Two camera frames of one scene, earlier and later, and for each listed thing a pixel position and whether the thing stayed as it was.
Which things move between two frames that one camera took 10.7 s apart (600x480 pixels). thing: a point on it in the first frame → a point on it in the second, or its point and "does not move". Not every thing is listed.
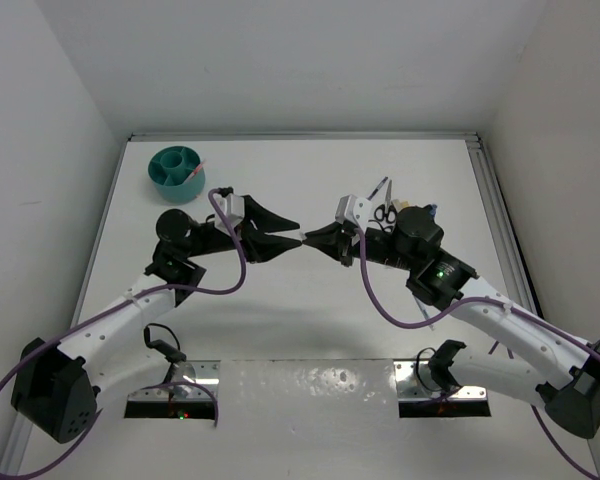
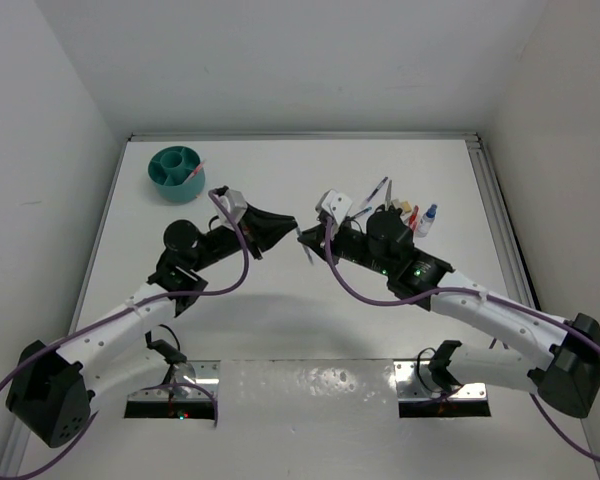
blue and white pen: (424, 311) → (298, 232)
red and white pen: (195, 172) does not move
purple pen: (377, 188) does not move
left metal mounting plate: (206, 372) does not move
